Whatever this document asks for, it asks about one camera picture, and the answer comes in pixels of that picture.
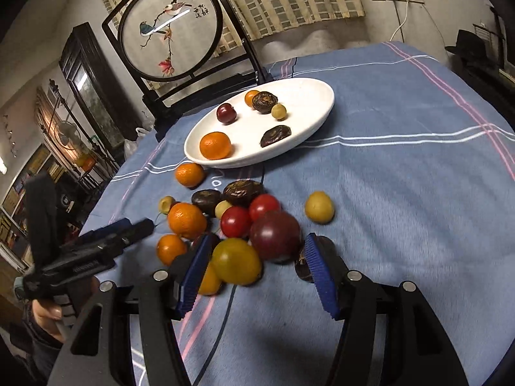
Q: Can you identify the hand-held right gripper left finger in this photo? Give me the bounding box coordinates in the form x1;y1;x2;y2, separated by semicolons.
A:
47;233;214;386

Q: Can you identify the yellow tomato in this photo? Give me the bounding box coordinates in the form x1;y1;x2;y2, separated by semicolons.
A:
211;238;263;287

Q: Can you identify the white oval plate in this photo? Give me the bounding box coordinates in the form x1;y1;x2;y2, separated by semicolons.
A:
184;77;336;170

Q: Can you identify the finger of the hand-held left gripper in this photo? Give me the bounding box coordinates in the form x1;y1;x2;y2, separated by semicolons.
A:
100;218;156;253
81;217;133;247

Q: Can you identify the yellow-green plum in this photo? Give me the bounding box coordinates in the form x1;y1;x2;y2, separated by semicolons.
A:
304;192;335;224

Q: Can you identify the dark furniture piece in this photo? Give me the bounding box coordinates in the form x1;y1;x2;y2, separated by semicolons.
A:
446;50;515;137

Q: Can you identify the dark wooden glass-door cabinet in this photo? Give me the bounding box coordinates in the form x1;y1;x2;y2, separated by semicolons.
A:
58;22;129;157

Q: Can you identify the white cable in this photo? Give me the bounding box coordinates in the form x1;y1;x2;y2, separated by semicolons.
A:
388;0;410;43

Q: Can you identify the black hat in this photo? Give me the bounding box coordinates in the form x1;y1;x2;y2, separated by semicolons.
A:
445;29;489;55

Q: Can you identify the person's left forearm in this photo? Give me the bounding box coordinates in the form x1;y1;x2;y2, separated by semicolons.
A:
8;322;61;386

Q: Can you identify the mandarin orange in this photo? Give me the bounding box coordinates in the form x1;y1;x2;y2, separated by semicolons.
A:
174;162;206;189
197;263;224;296
200;132;233;161
156;234;189;267
167;203;208;240

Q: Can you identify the person's left hand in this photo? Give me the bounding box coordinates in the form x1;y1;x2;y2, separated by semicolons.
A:
31;301;70;344

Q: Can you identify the large purple plum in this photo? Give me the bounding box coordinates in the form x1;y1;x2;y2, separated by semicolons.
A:
249;211;302;264

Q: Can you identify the white plastic bag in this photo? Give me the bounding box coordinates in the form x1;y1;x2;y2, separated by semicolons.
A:
123;126;155;159

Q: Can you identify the blue striped tablecloth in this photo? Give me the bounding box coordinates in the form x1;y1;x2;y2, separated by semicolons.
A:
60;41;515;386

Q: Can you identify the red cherry tomato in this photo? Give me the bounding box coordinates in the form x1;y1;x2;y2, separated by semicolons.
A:
248;194;281;222
220;206;253;239

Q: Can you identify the standing fan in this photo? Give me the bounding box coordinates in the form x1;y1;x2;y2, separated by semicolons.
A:
54;120;79;149

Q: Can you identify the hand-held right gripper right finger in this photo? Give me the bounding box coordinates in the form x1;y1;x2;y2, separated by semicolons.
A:
304;232;471;386

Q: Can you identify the dark red plum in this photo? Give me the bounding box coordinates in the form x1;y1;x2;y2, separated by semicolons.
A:
216;103;238;124

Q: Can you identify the round embroidered screen on stand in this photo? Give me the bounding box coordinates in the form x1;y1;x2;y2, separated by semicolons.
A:
101;0;274;129

